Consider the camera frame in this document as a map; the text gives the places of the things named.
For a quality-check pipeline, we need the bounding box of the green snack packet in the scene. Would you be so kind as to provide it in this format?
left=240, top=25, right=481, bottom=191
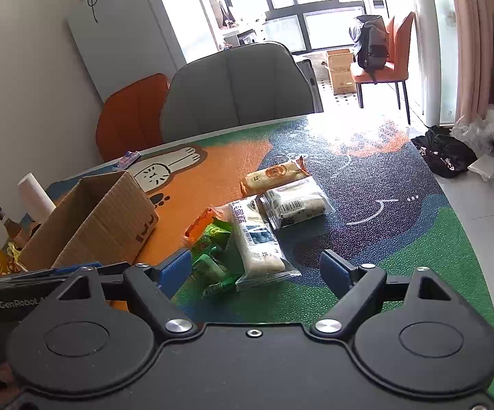
left=190, top=218, right=240, bottom=297

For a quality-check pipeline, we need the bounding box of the orange snack packet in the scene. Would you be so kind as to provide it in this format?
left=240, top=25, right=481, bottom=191
left=181, top=207, right=220, bottom=247

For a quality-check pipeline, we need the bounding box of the white black snack pack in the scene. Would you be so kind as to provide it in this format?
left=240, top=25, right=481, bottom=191
left=260, top=177, right=334, bottom=230

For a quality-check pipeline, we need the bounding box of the beige bread snack pack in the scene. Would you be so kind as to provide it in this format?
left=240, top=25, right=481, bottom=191
left=239, top=156, right=310, bottom=197

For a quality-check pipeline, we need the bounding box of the yellow plastic bag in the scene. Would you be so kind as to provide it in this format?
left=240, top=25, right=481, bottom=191
left=1, top=241, right=28, bottom=275

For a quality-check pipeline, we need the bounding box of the brown glass bottle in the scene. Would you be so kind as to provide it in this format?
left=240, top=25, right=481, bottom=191
left=0, top=206, right=27, bottom=249

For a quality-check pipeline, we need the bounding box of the brown cardboard box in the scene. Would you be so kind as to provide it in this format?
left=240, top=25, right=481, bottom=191
left=19, top=171, right=159, bottom=271

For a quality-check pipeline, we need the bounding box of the colourful cat table mat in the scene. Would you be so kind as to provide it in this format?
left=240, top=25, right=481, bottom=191
left=43, top=115, right=494, bottom=407

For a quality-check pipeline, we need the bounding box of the white paper towel roll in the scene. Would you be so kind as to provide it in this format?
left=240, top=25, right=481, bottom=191
left=17, top=173, right=56, bottom=223

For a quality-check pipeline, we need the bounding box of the black bag on floor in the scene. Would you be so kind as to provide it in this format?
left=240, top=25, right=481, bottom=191
left=411, top=126, right=477, bottom=179

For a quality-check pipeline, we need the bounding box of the orange dining chair far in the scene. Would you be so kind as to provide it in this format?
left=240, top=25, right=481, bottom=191
left=351, top=12, right=415, bottom=124

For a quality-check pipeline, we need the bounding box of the grey upholstered chair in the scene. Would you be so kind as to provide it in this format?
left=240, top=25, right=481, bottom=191
left=160, top=43, right=316, bottom=142

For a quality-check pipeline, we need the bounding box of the cardboard box on floor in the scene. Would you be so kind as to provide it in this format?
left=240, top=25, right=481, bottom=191
left=326, top=48, right=356, bottom=94

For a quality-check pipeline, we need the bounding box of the black grey backpack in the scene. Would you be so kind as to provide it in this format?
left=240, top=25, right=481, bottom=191
left=349, top=15, right=389, bottom=82

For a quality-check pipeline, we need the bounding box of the white cabinet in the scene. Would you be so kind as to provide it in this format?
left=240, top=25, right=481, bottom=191
left=68, top=0, right=186, bottom=101

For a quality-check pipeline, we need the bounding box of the pink curtain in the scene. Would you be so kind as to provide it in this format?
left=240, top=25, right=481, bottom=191
left=454, top=0, right=494, bottom=125

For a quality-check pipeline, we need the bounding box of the orange chair by wall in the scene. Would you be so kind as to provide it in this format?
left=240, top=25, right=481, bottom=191
left=95, top=73, right=170, bottom=162

